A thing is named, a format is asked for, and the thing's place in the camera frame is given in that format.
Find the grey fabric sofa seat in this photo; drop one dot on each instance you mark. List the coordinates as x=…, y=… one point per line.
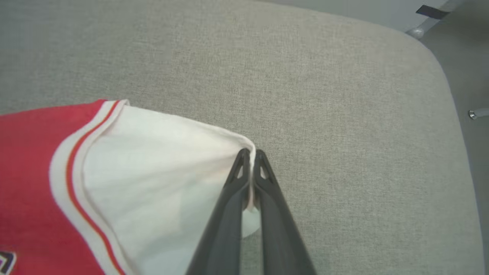
x=305, y=95

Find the red and white basketball jersey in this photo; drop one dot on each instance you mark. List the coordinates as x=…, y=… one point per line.
x=114, y=183

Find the chrome metal leg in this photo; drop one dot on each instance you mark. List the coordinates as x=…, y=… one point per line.
x=479, y=113

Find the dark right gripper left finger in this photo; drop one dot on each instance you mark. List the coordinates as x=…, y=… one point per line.
x=225, y=221

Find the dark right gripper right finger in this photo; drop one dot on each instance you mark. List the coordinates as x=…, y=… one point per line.
x=279, y=229

